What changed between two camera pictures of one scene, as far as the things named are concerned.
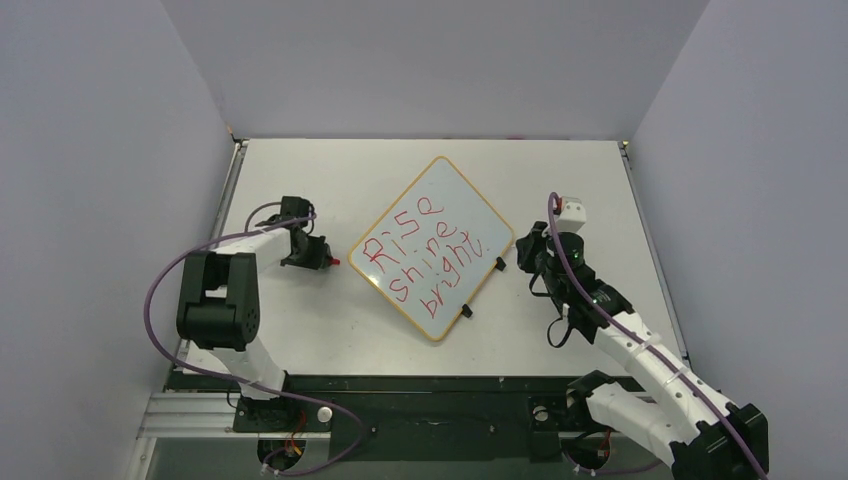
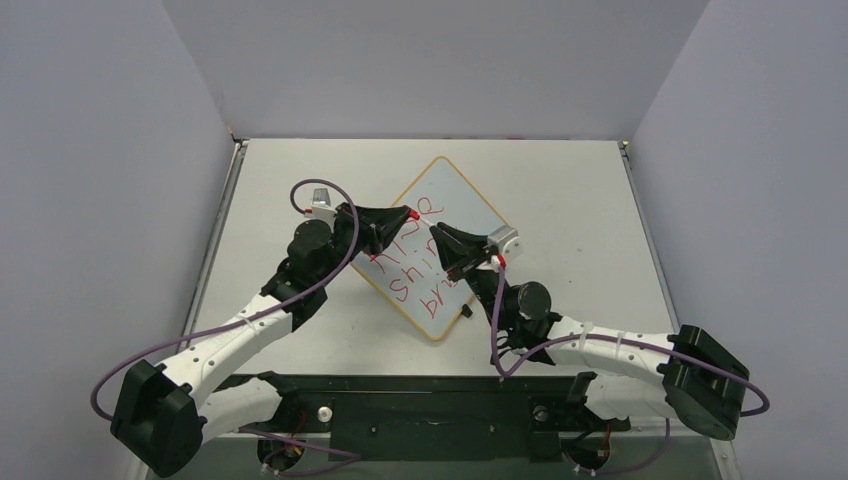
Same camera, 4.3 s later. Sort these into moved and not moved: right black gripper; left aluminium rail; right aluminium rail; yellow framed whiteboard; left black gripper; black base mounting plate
Moved: left black gripper; right black gripper
Not moved: yellow framed whiteboard; left aluminium rail; black base mounting plate; right aluminium rail
